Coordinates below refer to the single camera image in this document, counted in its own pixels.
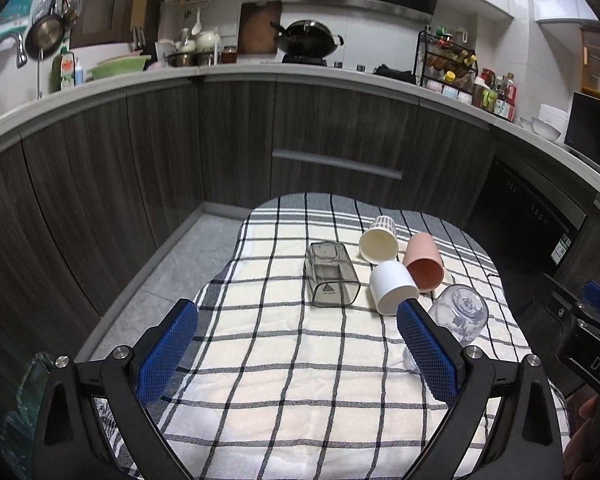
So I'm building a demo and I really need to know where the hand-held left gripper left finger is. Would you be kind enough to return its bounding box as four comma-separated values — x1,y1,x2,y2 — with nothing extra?
32,298,201,480

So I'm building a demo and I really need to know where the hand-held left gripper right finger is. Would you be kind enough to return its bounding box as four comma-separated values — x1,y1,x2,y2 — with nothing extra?
395,298,566,480

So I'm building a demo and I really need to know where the clear glass cup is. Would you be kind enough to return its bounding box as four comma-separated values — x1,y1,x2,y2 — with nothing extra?
403,284,490,375

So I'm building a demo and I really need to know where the white cup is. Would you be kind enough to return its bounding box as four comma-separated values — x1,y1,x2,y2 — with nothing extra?
369,260,421,316

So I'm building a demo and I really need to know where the pink cup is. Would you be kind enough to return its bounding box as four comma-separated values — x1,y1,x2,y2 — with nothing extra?
403,232,446,292

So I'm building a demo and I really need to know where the cream ribbed cup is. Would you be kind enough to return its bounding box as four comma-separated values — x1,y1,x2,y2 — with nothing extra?
358,215,400,264

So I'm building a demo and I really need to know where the grey transparent square cup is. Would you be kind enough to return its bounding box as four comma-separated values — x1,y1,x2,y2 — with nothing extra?
303,241,362,308

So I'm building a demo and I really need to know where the person's right hand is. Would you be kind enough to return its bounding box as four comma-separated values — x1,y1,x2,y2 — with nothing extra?
564,394,600,480

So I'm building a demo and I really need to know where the black built-in dishwasher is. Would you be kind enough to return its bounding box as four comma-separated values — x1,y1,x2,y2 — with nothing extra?
467,157,589,282

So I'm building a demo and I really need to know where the black white checked cloth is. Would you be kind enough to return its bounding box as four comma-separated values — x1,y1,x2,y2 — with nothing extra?
87,192,572,480

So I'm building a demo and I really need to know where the clear plastic bag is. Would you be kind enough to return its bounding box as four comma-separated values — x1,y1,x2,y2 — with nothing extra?
0,352,56,480

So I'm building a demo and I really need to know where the black microwave oven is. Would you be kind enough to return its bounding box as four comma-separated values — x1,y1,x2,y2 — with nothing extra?
564,91,600,182

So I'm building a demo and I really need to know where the stack of white bowls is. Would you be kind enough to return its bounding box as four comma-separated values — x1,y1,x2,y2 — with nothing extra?
519,116,564,144

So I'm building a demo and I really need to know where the white round pot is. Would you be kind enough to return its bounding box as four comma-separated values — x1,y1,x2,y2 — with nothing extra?
537,104,571,131

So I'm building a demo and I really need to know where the dark wood kitchen cabinet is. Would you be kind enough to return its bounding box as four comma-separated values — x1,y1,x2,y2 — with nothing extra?
0,65,600,371

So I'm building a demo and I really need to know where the red label sauce bottle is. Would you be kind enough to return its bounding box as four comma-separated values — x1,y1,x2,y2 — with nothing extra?
494,74,518,122

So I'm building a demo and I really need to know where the dark cloth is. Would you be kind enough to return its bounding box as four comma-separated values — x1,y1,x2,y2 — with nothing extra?
372,64,417,84

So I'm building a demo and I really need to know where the green plastic bowl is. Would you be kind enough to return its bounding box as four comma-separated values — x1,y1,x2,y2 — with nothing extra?
89,55,151,81

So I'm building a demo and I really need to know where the green dish soap bottle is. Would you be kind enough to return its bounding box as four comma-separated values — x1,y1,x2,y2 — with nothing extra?
52,49,77,92

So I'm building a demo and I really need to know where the white teapot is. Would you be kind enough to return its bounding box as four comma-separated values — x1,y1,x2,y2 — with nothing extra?
196,30,224,54

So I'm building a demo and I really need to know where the gas stove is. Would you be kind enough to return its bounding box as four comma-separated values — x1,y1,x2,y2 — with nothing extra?
281,55,329,67

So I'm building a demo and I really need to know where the brown wooden cutting board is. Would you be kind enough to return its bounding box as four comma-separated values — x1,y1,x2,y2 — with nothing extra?
237,1,283,55

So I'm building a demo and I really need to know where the black wok with lid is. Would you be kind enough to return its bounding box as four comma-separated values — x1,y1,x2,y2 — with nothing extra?
270,19,345,58

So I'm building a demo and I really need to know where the hanging steel pan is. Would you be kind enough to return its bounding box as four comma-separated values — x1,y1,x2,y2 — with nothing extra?
25,14,64,52

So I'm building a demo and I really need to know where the steel drawer handle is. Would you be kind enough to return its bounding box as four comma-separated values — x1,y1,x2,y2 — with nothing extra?
272,149,404,180

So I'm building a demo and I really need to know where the black wire spice rack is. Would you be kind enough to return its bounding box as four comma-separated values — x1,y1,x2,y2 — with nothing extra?
416,25,479,92

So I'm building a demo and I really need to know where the hanging wire strainer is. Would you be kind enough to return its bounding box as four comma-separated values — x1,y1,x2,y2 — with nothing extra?
32,0,83,27

